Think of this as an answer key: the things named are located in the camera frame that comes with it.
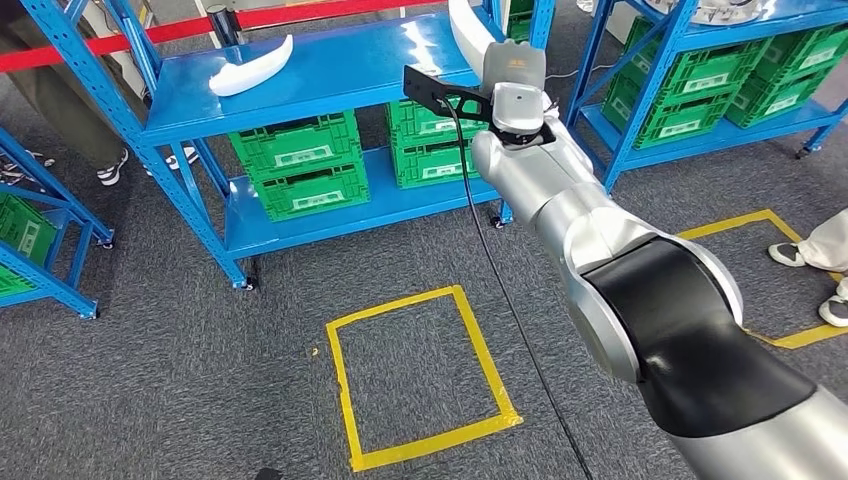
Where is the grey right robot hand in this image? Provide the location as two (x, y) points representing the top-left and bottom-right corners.
(481, 38), (548, 95)

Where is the white part with handwriting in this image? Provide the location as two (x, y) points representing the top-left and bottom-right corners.
(448, 0), (497, 81)

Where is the blue metal shelf rack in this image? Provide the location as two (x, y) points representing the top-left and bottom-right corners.
(566, 0), (848, 193)
(19, 0), (558, 293)
(0, 125), (115, 321)

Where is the white grey moulded part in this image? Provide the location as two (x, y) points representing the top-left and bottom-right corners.
(645, 0), (778, 28)

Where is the long white plastic part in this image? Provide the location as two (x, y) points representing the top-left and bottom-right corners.
(208, 34), (295, 98)

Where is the large green plastic crate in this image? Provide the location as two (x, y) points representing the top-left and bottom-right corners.
(622, 16), (773, 111)

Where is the red barrier belt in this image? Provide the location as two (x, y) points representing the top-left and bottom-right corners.
(0, 0), (445, 74)

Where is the person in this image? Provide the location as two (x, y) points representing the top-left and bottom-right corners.
(768, 208), (848, 329)
(0, 0), (200, 188)

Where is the yellow floor tape square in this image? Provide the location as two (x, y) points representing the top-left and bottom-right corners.
(325, 284), (525, 473)

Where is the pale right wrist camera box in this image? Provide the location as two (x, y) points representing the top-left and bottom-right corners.
(491, 82), (549, 138)

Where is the thin white cable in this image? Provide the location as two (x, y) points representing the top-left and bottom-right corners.
(544, 62), (601, 82)

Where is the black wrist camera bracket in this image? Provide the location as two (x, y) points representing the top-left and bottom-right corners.
(402, 64), (496, 125)

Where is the black cable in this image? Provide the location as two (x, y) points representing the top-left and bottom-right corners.
(439, 99), (596, 480)

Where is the black stanchion post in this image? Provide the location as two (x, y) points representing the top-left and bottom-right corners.
(205, 3), (243, 48)

